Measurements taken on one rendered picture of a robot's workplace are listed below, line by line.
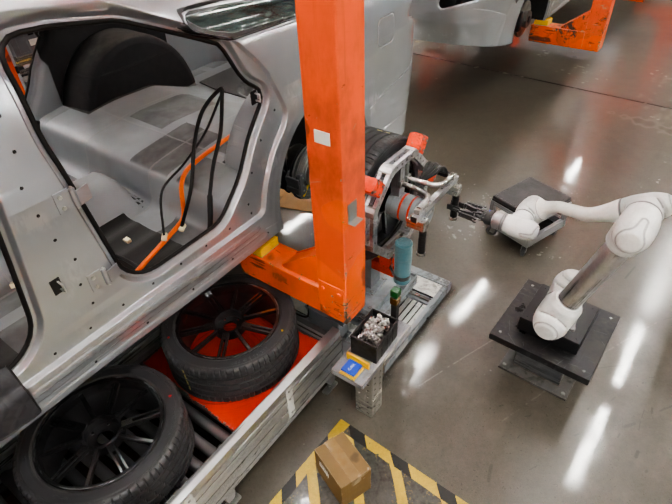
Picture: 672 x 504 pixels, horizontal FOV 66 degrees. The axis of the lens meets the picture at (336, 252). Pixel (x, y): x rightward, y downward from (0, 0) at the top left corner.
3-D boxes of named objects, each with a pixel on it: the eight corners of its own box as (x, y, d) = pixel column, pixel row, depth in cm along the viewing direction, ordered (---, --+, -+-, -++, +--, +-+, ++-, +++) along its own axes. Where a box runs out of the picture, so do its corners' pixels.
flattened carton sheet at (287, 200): (274, 184, 438) (274, 181, 436) (337, 193, 423) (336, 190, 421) (260, 204, 416) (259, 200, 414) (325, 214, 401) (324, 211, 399)
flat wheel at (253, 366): (210, 292, 301) (202, 262, 286) (317, 317, 283) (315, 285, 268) (143, 384, 254) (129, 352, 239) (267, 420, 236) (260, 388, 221)
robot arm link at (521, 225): (499, 237, 250) (509, 222, 258) (531, 248, 243) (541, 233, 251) (502, 219, 243) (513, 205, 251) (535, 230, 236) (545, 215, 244)
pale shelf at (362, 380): (381, 315, 262) (381, 310, 260) (410, 329, 254) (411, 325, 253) (330, 373, 236) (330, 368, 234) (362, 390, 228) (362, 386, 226)
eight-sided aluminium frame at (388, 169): (414, 218, 297) (421, 131, 262) (425, 222, 294) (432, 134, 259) (361, 272, 264) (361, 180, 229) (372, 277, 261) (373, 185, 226)
